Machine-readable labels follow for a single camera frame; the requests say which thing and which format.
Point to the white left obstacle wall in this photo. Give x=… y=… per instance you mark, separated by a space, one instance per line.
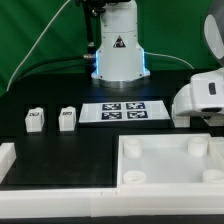
x=7 y=158

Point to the white obstacle wall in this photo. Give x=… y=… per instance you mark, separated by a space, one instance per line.
x=7 y=158
x=125 y=201

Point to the white marker base plate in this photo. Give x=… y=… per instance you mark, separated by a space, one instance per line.
x=123 y=111

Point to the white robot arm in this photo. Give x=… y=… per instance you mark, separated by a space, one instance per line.
x=120 y=60

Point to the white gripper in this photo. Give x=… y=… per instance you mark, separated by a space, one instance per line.
x=204 y=95

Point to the white front obstacle wall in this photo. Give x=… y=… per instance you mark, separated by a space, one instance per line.
x=125 y=201

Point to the green backdrop curtain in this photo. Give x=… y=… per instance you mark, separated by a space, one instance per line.
x=37 y=30

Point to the white square tabletop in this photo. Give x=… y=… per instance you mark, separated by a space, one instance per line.
x=171 y=164

